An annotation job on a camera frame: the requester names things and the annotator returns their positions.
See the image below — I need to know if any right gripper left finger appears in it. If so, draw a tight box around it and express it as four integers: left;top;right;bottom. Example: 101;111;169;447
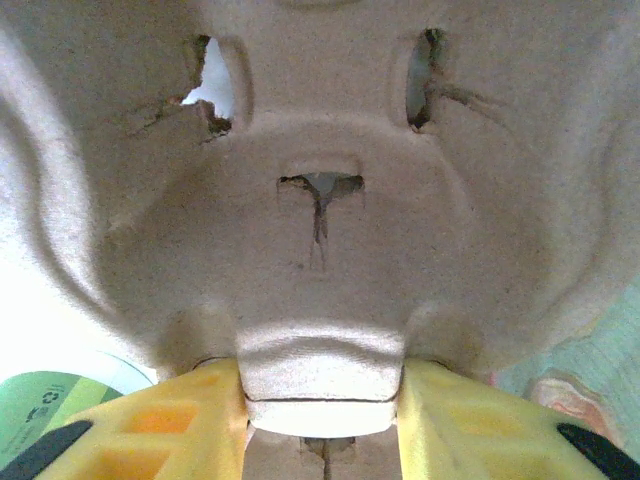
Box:
0;360;250;480

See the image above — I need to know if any brown pulp cup carrier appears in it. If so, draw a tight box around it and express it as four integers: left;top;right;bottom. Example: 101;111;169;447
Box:
0;0;640;480

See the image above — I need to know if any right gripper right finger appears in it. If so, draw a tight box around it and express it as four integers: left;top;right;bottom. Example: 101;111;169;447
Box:
398;360;640;480

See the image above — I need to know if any green paper cup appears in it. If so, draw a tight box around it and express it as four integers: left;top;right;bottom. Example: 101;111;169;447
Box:
0;368;156;454

